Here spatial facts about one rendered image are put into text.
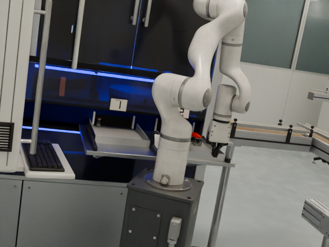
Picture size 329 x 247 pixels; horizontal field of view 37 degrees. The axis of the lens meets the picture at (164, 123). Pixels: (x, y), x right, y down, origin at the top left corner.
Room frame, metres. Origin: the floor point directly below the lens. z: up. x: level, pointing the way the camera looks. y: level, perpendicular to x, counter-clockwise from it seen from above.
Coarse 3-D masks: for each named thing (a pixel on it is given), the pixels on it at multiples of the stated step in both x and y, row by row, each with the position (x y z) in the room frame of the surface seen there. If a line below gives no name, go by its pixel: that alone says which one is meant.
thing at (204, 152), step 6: (156, 132) 2.46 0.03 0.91; (204, 138) 2.50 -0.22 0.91; (204, 144) 2.47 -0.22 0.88; (192, 150) 2.30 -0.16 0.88; (198, 150) 2.32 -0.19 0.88; (204, 150) 2.34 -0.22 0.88; (210, 150) 2.36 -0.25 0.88; (192, 156) 2.17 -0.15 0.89; (198, 156) 2.17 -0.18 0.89; (204, 156) 2.18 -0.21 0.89; (210, 156) 2.19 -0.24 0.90; (222, 156) 2.21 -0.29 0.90
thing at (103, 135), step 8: (96, 128) 2.43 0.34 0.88; (104, 128) 2.46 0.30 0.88; (112, 128) 2.48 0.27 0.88; (120, 128) 2.52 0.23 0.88; (136, 128) 2.55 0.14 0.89; (96, 136) 2.16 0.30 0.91; (104, 136) 2.17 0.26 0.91; (112, 136) 2.32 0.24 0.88; (120, 136) 2.35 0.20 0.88; (128, 136) 2.37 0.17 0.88; (136, 136) 2.40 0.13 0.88; (144, 136) 2.34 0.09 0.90; (120, 144) 2.19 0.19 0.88; (128, 144) 2.20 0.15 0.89; (136, 144) 2.21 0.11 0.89; (144, 144) 2.22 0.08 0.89
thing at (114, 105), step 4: (112, 100) 2.44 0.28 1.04; (116, 100) 2.44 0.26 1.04; (120, 100) 2.45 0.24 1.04; (124, 100) 2.45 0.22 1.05; (112, 104) 2.44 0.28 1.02; (116, 104) 2.44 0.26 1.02; (124, 104) 2.45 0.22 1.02; (112, 108) 2.44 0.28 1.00; (116, 108) 2.44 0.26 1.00; (120, 108) 2.45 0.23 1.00; (124, 108) 2.45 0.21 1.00
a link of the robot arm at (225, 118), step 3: (213, 114) 2.17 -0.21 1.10; (216, 114) 2.15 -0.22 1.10; (213, 117) 2.16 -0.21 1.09; (216, 117) 2.15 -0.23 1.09; (219, 117) 2.14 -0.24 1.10; (222, 117) 2.14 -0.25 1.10; (225, 117) 2.14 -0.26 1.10; (228, 117) 2.14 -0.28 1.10; (231, 117) 2.17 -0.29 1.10; (219, 120) 2.15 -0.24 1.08; (222, 120) 2.14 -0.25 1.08; (225, 120) 2.14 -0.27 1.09; (228, 120) 2.15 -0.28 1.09
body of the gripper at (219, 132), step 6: (216, 120) 2.16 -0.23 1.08; (210, 126) 2.16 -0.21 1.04; (216, 126) 2.15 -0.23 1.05; (222, 126) 2.15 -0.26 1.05; (228, 126) 2.16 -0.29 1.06; (210, 132) 2.15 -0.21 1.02; (216, 132) 2.15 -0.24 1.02; (222, 132) 2.16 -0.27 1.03; (228, 132) 2.17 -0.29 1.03; (210, 138) 2.15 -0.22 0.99; (216, 138) 2.15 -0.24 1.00; (222, 138) 2.16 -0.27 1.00; (228, 138) 2.17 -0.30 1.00
